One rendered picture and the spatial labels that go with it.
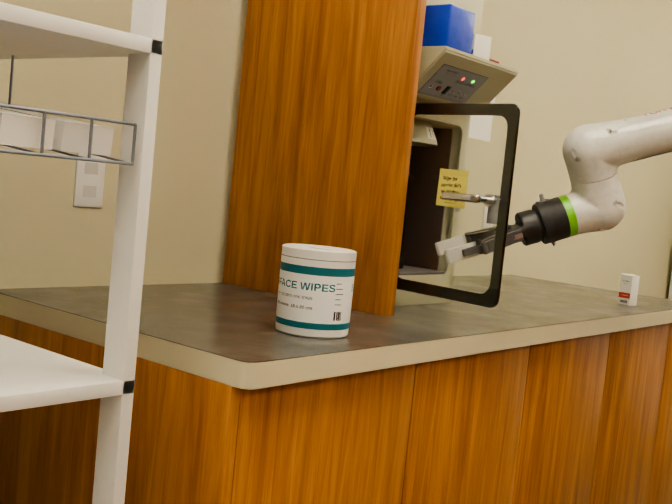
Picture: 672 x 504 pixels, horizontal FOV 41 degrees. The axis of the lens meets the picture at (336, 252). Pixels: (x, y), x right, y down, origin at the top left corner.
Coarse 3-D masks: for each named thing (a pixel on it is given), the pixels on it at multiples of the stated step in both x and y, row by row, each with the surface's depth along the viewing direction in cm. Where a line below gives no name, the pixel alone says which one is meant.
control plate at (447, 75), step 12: (444, 72) 194; (456, 72) 197; (468, 72) 199; (444, 84) 198; (456, 84) 201; (468, 84) 204; (480, 84) 206; (444, 96) 203; (456, 96) 206; (468, 96) 208
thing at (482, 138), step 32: (416, 128) 191; (448, 128) 185; (480, 128) 179; (512, 128) 173; (416, 160) 191; (448, 160) 185; (480, 160) 179; (512, 160) 173; (416, 192) 191; (480, 192) 179; (416, 224) 191; (448, 224) 184; (480, 224) 178; (416, 256) 190; (448, 256) 184; (480, 256) 178; (416, 288) 190; (448, 288) 184; (480, 288) 178
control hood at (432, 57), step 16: (432, 48) 189; (448, 48) 188; (432, 64) 190; (448, 64) 192; (464, 64) 196; (480, 64) 199; (496, 64) 204; (496, 80) 209; (432, 96) 200; (480, 96) 211
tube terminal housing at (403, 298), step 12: (432, 0) 201; (444, 0) 205; (456, 0) 209; (468, 0) 212; (480, 0) 217; (480, 12) 217; (480, 24) 218; (396, 300) 205; (408, 300) 208; (420, 300) 212; (432, 300) 216; (444, 300) 221
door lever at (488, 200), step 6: (444, 192) 179; (450, 192) 178; (444, 198) 179; (450, 198) 178; (456, 198) 177; (462, 198) 176; (468, 198) 174; (474, 198) 173; (480, 198) 174; (486, 198) 175; (492, 198) 176; (486, 204) 177; (492, 204) 176
